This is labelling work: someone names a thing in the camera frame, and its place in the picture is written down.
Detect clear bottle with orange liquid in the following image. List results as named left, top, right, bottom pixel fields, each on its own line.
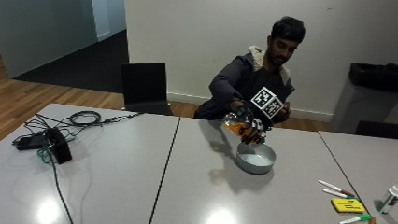
left=220, top=111, right=256, bottom=140

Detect grey round bowl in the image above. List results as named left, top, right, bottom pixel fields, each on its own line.
left=236, top=142, right=279, bottom=175

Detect white marker cube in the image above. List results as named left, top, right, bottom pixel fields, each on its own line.
left=251, top=86, right=287, bottom=119

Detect the person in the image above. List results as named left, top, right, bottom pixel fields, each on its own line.
left=193, top=16, right=308, bottom=123

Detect white marker with red cap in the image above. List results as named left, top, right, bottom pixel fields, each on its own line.
left=317, top=179, right=358, bottom=198

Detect white marker with green cap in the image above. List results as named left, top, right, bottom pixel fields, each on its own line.
left=339, top=214, right=373, bottom=224
left=321, top=188, right=361, bottom=201

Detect black chair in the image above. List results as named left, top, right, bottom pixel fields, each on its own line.
left=120, top=62, right=175, bottom=117
left=354, top=119, right=398, bottom=140

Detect grey bin with black bag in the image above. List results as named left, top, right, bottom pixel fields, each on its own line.
left=331, top=62, right=398, bottom=135

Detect yellow eraser block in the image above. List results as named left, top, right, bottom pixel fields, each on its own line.
left=331, top=197, right=368, bottom=215

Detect white plastic bottle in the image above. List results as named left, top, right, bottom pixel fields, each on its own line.
left=378, top=185, right=398, bottom=216

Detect black box device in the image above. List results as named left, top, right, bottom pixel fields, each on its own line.
left=44, top=127, right=75, bottom=165

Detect flat black device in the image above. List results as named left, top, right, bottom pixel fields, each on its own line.
left=11, top=133, right=48, bottom=151

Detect coiled black cable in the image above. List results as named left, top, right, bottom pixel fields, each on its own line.
left=67, top=110, right=104, bottom=127

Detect long black cable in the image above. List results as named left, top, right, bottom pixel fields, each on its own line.
left=48, top=158, right=76, bottom=224

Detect green cable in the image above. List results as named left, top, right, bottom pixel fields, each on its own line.
left=36, top=146, right=56, bottom=164

